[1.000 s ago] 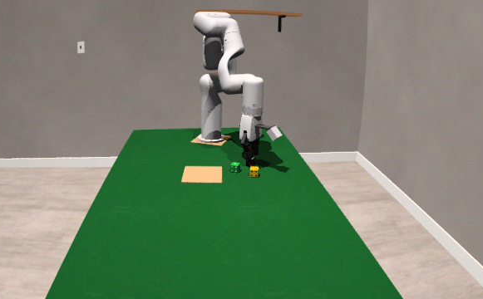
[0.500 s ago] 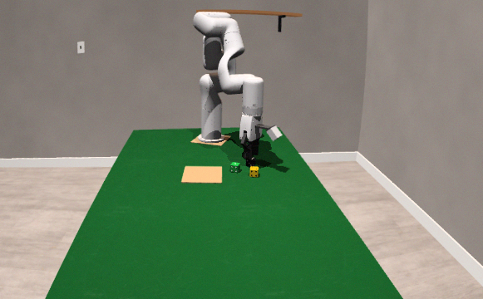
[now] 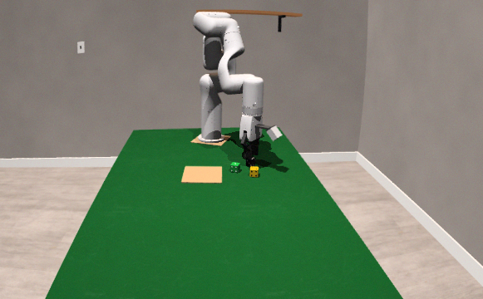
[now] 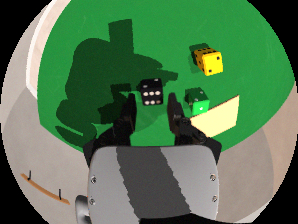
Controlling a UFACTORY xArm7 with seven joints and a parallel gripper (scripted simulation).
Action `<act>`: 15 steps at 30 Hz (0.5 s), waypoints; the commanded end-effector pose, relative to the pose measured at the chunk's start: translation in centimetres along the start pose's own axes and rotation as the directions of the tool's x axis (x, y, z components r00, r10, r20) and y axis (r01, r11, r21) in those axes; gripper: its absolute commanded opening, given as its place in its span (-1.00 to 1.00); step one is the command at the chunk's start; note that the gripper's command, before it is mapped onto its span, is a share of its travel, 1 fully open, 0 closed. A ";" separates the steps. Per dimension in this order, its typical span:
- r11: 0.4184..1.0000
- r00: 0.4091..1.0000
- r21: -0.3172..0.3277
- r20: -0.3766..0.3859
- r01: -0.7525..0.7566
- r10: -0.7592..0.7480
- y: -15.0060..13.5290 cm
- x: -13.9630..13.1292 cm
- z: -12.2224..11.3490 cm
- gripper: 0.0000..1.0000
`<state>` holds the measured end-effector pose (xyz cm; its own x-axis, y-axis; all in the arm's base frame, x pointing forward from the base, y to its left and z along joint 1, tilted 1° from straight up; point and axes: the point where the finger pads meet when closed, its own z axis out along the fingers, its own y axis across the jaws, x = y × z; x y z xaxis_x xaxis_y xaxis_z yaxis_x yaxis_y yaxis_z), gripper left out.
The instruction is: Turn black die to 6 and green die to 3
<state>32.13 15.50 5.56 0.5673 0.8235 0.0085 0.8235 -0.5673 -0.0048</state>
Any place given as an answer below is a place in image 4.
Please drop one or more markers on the green die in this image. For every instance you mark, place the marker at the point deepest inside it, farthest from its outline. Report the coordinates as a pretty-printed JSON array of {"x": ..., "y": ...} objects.
[{"x": 198, "y": 102}]

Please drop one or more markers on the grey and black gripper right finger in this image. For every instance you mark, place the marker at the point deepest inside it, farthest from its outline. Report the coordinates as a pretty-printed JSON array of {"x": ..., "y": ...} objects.
[{"x": 187, "y": 132}]

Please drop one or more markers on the yellow die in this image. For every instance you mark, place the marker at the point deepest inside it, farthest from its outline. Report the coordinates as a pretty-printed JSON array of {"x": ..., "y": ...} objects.
[{"x": 209, "y": 60}]

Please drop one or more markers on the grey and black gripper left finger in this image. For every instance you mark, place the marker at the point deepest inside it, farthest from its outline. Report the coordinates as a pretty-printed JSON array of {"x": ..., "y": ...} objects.
[{"x": 117, "y": 134}]

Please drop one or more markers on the black die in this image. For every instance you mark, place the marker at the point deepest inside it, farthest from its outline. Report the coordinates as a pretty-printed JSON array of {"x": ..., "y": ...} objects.
[{"x": 151, "y": 91}]

